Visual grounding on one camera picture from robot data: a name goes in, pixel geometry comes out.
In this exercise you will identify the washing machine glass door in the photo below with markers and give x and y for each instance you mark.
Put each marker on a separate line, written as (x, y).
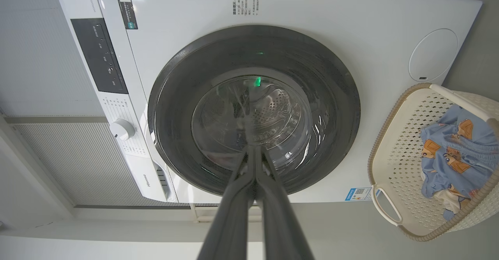
(175, 115)

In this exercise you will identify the blue energy label sticker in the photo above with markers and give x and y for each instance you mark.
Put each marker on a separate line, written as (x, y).
(360, 194)

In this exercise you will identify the white front-load washing machine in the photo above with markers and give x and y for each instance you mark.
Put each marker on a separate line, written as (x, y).
(351, 18)

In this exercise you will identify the cream perforated laundry basket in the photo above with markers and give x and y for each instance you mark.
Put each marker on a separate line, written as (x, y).
(397, 162)

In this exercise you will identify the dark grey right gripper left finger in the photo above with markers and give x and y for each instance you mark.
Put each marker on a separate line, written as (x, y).
(234, 213)

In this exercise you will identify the white detergent drawer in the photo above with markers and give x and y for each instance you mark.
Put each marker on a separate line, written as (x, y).
(146, 178)

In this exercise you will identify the black washer display panel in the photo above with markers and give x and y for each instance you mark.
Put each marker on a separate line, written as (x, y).
(97, 53)

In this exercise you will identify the black info sticker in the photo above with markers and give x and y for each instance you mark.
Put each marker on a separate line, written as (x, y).
(127, 10)

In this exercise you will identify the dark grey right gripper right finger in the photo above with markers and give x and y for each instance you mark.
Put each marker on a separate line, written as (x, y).
(278, 221)

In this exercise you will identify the cream white garment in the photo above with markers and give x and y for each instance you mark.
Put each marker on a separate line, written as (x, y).
(448, 199)

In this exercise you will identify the round white filter cover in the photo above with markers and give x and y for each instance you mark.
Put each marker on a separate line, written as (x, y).
(432, 55)

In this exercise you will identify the white washer control knob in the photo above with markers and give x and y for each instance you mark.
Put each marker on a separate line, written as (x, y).
(122, 129)

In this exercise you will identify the blue cartoon print garment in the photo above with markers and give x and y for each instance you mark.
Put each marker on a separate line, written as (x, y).
(464, 151)

